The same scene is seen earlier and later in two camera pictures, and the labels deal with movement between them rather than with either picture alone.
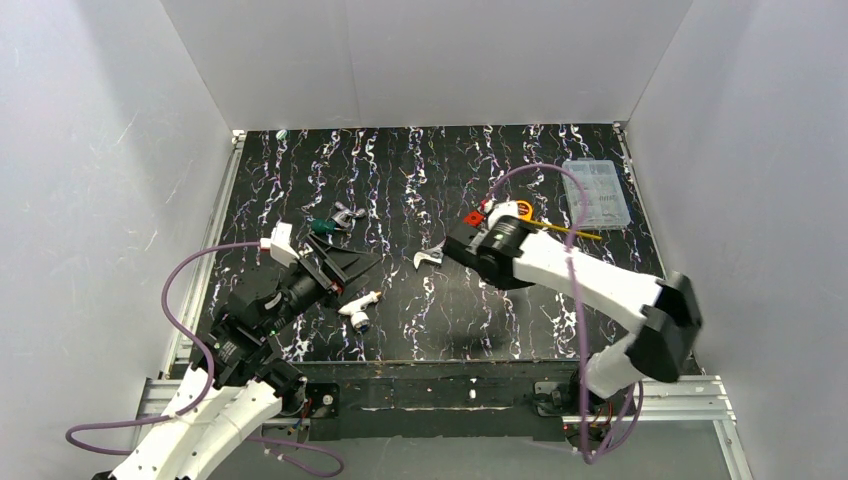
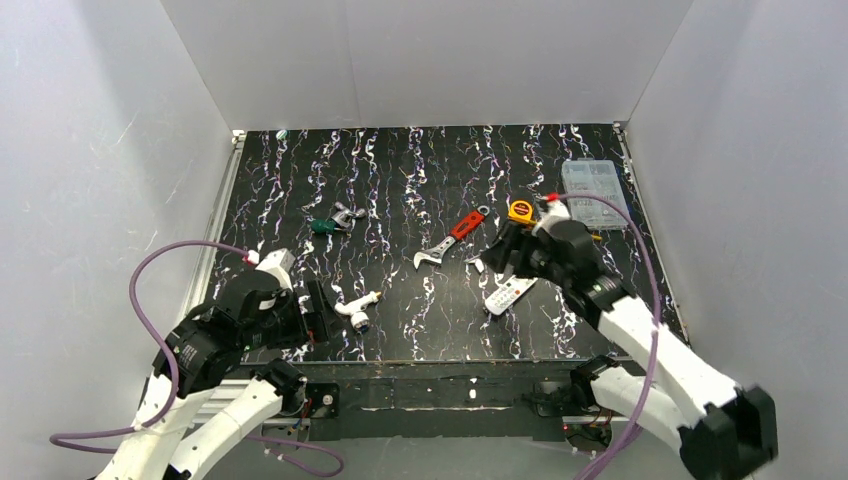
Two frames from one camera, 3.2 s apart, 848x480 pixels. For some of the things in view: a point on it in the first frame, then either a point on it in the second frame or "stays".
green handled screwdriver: x=324 y=226 stays
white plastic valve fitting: x=354 y=310 stays
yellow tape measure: x=524 y=210 stays
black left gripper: x=319 y=266 → x=318 y=312
